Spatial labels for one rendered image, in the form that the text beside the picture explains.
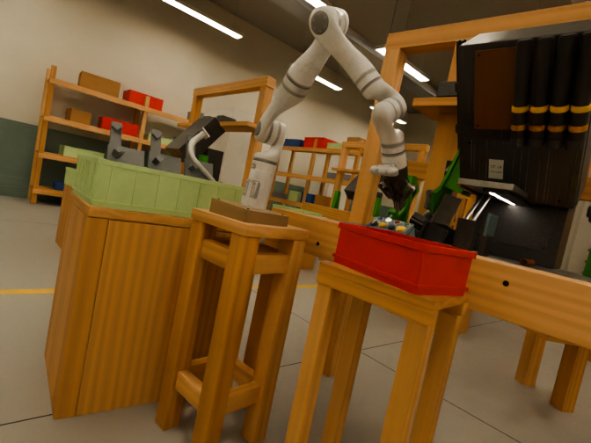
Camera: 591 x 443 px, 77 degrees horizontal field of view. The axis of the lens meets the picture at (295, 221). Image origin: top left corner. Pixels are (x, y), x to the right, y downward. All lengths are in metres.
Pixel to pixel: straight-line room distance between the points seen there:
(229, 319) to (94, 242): 0.57
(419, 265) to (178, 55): 8.03
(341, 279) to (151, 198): 0.84
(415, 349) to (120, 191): 1.12
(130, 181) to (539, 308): 1.36
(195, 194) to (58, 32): 6.63
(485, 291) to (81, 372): 1.41
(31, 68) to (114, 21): 1.66
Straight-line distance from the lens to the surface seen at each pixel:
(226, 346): 1.31
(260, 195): 1.36
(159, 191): 1.55
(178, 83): 8.55
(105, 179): 1.50
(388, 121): 1.10
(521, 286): 1.18
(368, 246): 1.02
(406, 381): 0.98
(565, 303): 1.17
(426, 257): 0.92
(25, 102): 7.82
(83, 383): 1.70
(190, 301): 1.46
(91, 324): 1.60
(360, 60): 1.15
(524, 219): 1.59
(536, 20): 2.05
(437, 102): 1.89
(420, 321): 0.93
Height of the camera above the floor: 0.97
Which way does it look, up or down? 4 degrees down
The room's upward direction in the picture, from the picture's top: 12 degrees clockwise
